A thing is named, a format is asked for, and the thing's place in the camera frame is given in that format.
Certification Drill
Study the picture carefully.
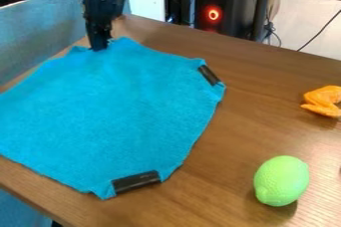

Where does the black computer tower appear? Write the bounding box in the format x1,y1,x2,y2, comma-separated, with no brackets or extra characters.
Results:
192,0,263,38

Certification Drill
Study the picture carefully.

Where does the blue cloth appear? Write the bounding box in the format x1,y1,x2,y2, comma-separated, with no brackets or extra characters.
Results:
0,36,228,201

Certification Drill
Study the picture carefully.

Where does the black cable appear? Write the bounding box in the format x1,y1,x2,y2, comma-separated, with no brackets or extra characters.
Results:
294,8,341,53

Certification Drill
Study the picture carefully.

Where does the orange toy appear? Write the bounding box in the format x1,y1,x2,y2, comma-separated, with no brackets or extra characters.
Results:
299,85,341,119

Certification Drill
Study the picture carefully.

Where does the green toy lime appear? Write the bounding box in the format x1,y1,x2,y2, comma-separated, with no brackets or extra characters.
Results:
251,154,312,208

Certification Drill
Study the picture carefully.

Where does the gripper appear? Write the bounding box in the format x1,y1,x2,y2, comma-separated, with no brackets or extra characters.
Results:
78,0,119,52

